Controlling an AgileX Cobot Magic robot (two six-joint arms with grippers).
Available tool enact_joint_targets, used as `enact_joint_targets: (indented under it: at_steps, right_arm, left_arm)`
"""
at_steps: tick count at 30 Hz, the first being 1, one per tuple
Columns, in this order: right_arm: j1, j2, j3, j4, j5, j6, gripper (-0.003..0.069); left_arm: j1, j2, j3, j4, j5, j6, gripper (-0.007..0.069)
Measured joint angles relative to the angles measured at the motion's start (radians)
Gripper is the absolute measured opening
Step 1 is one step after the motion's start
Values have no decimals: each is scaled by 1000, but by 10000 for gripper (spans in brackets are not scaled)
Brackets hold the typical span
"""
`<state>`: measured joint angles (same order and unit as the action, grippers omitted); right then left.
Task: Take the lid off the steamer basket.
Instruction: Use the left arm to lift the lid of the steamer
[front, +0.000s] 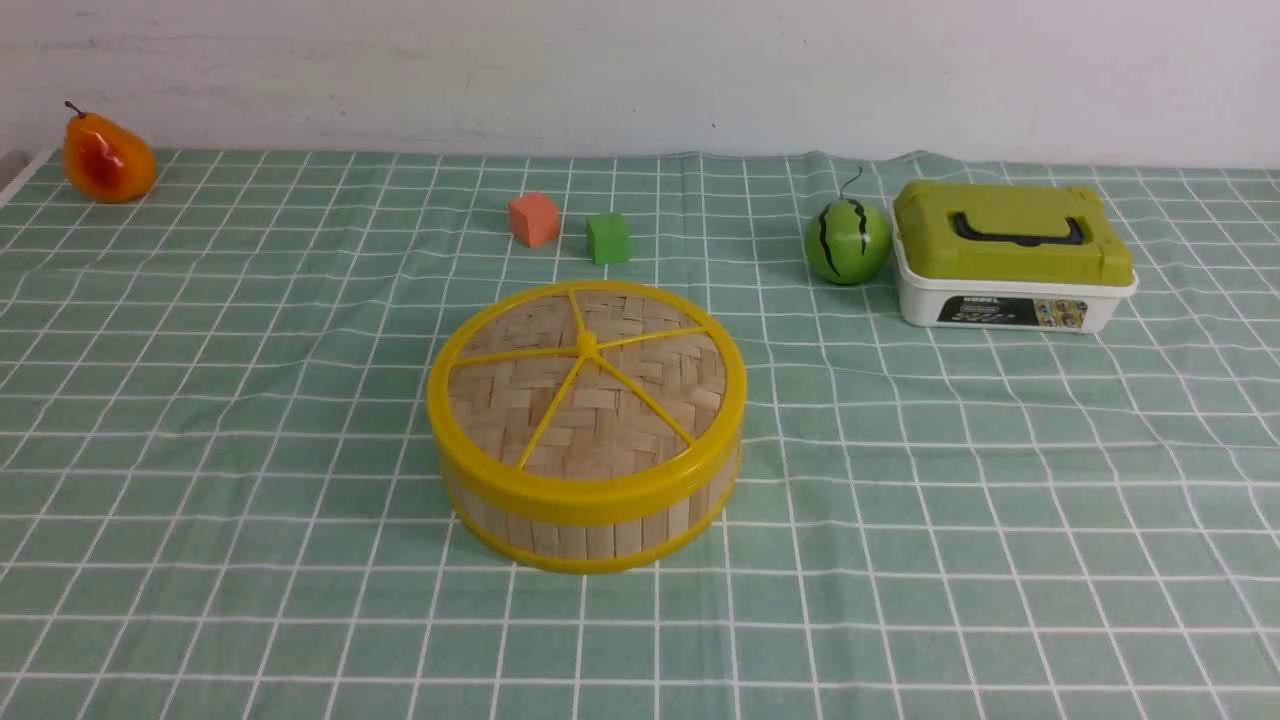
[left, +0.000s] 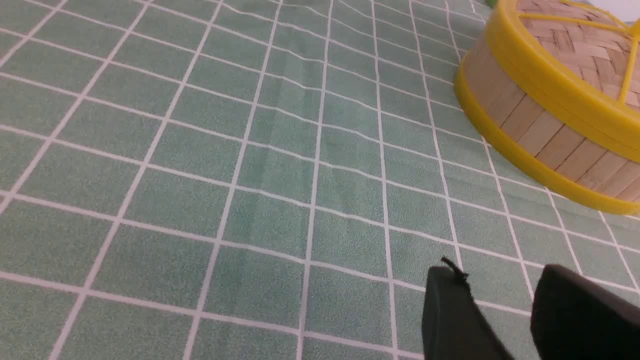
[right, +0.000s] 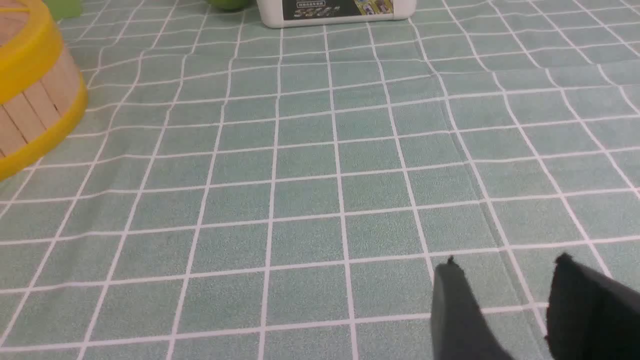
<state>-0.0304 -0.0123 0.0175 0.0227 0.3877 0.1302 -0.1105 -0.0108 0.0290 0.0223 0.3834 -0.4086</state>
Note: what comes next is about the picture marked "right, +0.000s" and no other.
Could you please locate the green round fruit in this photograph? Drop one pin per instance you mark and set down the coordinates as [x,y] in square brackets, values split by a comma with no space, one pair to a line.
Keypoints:
[229,5]

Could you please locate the light green block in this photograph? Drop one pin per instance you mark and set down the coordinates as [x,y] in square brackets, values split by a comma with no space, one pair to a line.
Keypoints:
[64,9]

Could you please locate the yellow wooden steamer basket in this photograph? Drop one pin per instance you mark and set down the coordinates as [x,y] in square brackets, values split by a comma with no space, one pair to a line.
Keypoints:
[38,119]

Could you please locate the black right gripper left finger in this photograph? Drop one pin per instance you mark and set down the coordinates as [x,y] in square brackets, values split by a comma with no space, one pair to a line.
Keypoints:
[459,331]

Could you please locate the green checked tablecloth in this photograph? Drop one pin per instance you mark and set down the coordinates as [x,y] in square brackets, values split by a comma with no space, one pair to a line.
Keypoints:
[236,192]

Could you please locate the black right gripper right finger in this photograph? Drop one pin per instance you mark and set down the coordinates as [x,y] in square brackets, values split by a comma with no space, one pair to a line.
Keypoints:
[591,316]

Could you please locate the white plastic labelled container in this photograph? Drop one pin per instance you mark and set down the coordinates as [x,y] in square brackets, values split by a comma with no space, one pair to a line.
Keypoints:
[311,13]

